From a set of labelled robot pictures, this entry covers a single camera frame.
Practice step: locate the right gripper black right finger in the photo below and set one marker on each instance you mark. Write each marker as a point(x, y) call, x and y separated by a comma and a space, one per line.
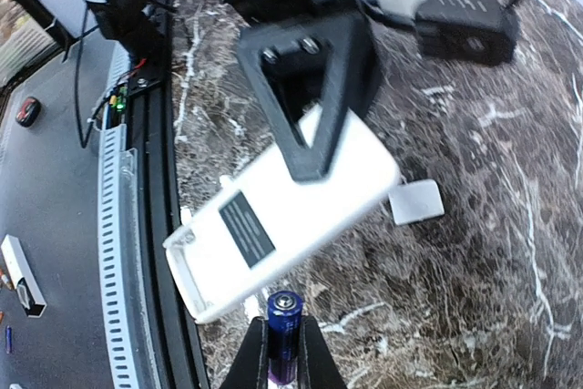
point(316, 368)

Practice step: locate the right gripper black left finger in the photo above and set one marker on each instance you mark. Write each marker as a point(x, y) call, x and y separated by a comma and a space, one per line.
point(249, 369)

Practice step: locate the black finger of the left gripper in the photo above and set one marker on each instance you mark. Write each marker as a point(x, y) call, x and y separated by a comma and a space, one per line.
point(307, 75)

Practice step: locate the blue battery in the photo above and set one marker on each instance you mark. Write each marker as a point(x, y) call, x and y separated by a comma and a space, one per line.
point(284, 313)

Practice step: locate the white battery cover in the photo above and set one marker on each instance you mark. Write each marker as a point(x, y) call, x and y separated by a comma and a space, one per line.
point(416, 201)

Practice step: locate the white remote control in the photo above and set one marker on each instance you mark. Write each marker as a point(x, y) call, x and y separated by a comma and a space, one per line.
point(263, 223)

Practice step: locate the green circuit board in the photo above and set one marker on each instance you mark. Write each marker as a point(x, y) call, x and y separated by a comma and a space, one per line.
point(116, 104)

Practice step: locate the white box on desk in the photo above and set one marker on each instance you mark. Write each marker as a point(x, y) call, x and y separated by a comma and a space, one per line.
point(28, 292)

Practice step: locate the black red computer mouse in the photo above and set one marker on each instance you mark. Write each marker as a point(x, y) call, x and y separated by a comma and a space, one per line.
point(28, 112)

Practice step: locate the black front rail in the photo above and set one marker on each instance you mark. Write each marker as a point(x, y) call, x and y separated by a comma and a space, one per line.
point(176, 346)

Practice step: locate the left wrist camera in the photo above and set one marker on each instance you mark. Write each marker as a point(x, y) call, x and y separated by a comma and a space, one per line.
point(480, 31)

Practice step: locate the white slotted cable duct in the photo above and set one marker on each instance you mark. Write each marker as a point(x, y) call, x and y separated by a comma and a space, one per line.
point(116, 232)

